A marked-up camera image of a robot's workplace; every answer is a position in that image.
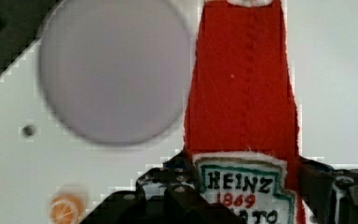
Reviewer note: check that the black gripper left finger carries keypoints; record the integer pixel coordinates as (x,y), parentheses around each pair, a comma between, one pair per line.
(169,194)

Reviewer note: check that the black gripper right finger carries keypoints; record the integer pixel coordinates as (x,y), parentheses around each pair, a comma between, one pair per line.
(330,194)

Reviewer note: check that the red plush ketchup bottle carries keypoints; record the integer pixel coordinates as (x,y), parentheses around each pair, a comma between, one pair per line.
(241,125)

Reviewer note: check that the orange slice toy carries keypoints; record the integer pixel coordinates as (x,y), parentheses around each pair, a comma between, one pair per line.
(66,209)

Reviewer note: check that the lilac round plate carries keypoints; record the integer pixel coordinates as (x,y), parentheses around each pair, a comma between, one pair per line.
(115,72)

